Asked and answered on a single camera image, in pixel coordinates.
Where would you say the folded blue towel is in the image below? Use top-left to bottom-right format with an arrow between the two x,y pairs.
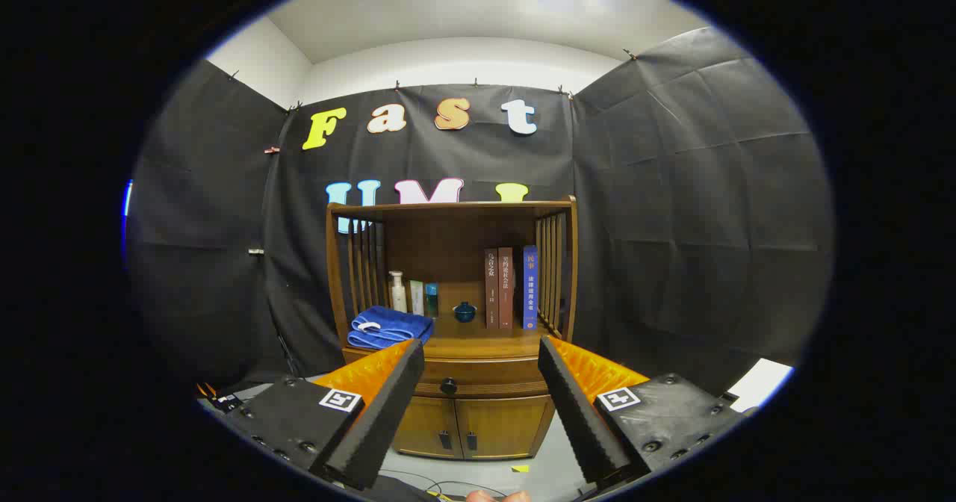
347,306 -> 435,350

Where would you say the blue book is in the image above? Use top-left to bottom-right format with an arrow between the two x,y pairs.
515,245 -> 539,331

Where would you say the dark brown book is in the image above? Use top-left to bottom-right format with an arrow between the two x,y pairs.
485,248 -> 500,329

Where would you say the wooden countertop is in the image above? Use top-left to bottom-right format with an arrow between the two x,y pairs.
342,312 -> 562,361

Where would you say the black floor cable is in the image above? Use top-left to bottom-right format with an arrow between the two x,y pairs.
381,468 -> 509,499

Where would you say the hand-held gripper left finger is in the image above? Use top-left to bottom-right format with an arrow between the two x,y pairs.
223,338 -> 426,492

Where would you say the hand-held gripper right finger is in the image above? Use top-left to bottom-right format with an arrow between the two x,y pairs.
537,335 -> 750,486

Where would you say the wooden drawer with black knob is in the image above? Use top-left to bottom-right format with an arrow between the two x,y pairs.
413,358 -> 551,399

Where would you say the wooden cabinet door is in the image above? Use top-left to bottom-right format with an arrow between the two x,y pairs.
456,396 -> 555,461
394,396 -> 458,459

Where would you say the reddish brown book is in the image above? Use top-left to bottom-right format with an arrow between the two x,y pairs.
498,247 -> 515,329

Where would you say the black electronic device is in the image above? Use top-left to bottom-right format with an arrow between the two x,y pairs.
196,382 -> 243,413

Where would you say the wooden cabinet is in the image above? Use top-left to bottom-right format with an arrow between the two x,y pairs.
326,196 -> 578,461

